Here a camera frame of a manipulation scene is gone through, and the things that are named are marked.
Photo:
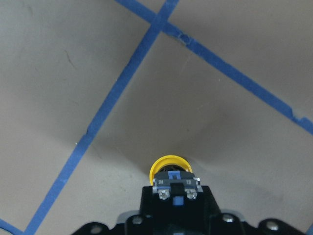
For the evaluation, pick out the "brown paper table mat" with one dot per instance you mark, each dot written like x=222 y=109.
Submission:
x=59 y=60

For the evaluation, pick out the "yellow push button switch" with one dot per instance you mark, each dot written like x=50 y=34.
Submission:
x=172 y=179

